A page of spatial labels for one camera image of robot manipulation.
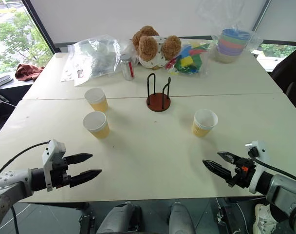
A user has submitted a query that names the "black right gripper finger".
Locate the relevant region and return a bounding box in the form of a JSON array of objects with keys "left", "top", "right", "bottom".
[
  {"left": 217, "top": 151, "right": 238, "bottom": 164},
  {"left": 202, "top": 159, "right": 236, "bottom": 188}
]

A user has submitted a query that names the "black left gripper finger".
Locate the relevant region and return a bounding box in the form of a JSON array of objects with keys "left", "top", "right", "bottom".
[
  {"left": 64, "top": 153, "right": 93, "bottom": 164},
  {"left": 69, "top": 169, "right": 102, "bottom": 188}
]

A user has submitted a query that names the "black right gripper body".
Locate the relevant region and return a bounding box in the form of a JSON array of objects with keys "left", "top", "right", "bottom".
[{"left": 228, "top": 157, "right": 257, "bottom": 189}]

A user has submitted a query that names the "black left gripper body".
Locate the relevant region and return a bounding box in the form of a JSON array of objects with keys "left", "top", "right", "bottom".
[{"left": 50, "top": 156, "right": 72, "bottom": 189}]

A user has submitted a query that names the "yellow white paper cup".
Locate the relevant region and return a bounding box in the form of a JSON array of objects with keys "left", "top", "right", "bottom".
[
  {"left": 192, "top": 109, "right": 219, "bottom": 138},
  {"left": 82, "top": 111, "right": 111, "bottom": 140},
  {"left": 84, "top": 87, "right": 109, "bottom": 113}
]

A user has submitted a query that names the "white sneaker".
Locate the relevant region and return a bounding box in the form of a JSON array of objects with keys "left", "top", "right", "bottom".
[{"left": 252, "top": 203, "right": 278, "bottom": 234}]

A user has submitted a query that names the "grey rounded robot leg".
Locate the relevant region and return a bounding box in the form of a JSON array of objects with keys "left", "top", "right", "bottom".
[
  {"left": 167, "top": 202, "right": 196, "bottom": 234},
  {"left": 96, "top": 203, "right": 139, "bottom": 234}
]

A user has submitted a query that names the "red brown cloth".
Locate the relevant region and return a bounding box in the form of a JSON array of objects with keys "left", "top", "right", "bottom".
[{"left": 15, "top": 63, "right": 45, "bottom": 82}]

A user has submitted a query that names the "clear plastic bag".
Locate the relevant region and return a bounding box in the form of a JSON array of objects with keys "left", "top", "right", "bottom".
[{"left": 67, "top": 34, "right": 122, "bottom": 87}]

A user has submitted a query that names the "bag of colourful blocks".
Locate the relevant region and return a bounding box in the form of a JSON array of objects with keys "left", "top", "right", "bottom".
[{"left": 165, "top": 41, "right": 210, "bottom": 78}]

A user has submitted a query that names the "dark chair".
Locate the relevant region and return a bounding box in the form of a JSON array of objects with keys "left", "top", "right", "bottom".
[{"left": 271, "top": 43, "right": 296, "bottom": 117}]

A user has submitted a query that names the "stack of colourful bowls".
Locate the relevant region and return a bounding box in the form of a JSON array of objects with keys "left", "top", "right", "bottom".
[{"left": 215, "top": 28, "right": 251, "bottom": 64}]

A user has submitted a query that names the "clear bag around bowls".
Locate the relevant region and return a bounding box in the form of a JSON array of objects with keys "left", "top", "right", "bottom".
[{"left": 195, "top": 0, "right": 263, "bottom": 64}]

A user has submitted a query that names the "brown white plush toy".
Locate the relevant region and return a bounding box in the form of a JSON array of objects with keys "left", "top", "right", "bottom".
[{"left": 131, "top": 25, "right": 182, "bottom": 70}]

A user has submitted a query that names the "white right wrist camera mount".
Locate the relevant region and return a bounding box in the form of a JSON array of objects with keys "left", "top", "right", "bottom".
[{"left": 244, "top": 140, "right": 271, "bottom": 195}]

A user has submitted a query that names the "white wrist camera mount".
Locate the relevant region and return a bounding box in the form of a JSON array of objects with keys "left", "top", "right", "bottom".
[
  {"left": 42, "top": 139, "right": 66, "bottom": 192},
  {"left": 244, "top": 140, "right": 271, "bottom": 195}
]

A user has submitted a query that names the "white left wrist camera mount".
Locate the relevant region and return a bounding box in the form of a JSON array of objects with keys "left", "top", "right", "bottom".
[{"left": 42, "top": 139, "right": 66, "bottom": 192}]

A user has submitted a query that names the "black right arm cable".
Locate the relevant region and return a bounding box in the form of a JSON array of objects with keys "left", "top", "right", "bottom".
[{"left": 252, "top": 157, "right": 296, "bottom": 185}]

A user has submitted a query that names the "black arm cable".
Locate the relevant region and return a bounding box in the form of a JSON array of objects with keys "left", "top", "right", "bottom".
[
  {"left": 0, "top": 140, "right": 51, "bottom": 176},
  {"left": 252, "top": 157, "right": 296, "bottom": 185}
]

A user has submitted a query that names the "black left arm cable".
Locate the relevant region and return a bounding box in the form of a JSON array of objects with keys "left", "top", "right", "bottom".
[{"left": 0, "top": 140, "right": 51, "bottom": 176}]

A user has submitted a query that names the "brown wooden base wire holder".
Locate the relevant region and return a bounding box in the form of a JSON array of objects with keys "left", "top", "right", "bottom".
[{"left": 146, "top": 73, "right": 172, "bottom": 113}]

